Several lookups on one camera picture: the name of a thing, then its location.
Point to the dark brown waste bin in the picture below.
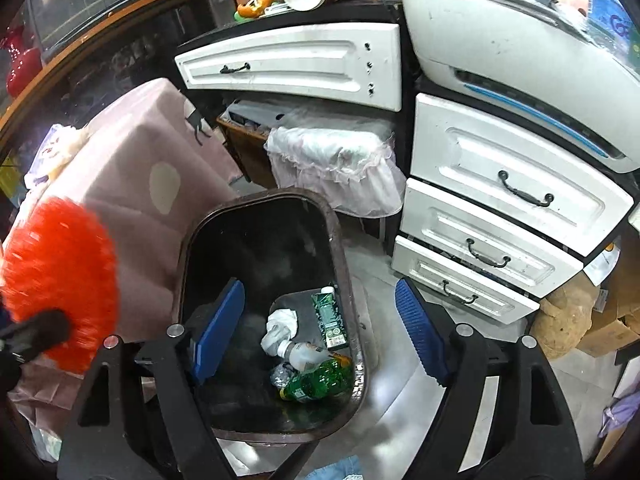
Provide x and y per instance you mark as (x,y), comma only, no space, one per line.
(250,240)

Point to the white card orange print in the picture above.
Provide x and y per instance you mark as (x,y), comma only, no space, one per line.
(600,262)

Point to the wooden counter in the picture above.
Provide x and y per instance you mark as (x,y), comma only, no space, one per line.
(145,10)

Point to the glass display case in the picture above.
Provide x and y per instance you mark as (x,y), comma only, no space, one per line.
(100,0)

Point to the green drink carton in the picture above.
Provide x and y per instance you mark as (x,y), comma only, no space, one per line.
(327,317)

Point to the white tissue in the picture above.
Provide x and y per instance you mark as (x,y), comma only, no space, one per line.
(280,330)

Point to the purple plastic bag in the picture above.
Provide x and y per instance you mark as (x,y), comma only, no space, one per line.
(617,417)

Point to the white lotion bottle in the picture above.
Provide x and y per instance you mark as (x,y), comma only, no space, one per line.
(305,352)

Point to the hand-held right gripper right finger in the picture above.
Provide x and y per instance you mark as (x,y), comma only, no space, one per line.
(420,332)

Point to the orange plastic toy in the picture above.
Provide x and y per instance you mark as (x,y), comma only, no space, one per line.
(255,6)

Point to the green roll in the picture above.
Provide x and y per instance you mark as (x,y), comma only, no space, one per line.
(242,15)

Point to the red ceramic vase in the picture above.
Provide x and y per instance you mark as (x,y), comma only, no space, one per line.
(22,65)

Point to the pink polka dot tablecloth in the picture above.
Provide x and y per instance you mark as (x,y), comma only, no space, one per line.
(125,170)

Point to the water bottle blue label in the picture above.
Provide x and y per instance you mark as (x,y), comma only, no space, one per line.
(610,20)

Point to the lace covered stool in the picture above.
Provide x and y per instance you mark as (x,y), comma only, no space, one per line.
(340,160)

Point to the cardboard box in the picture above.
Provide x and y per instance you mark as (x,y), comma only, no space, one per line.
(610,330)

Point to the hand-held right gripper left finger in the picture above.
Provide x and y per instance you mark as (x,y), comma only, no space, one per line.
(220,330)

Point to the white printer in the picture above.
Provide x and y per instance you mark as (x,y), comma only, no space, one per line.
(500,45)

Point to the person's blue jeans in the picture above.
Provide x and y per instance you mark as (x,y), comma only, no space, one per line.
(332,470)

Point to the wooden crate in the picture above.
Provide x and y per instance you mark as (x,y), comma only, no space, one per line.
(245,150)

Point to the crushed clear plastic bottle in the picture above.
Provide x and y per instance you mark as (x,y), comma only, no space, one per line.
(281,374)

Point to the green plastic bottle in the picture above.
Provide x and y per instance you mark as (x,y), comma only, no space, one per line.
(320,380)

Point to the brown paper bag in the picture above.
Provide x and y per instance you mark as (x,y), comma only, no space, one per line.
(570,320)

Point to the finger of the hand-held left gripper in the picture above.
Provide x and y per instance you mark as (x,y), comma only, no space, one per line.
(40,332)

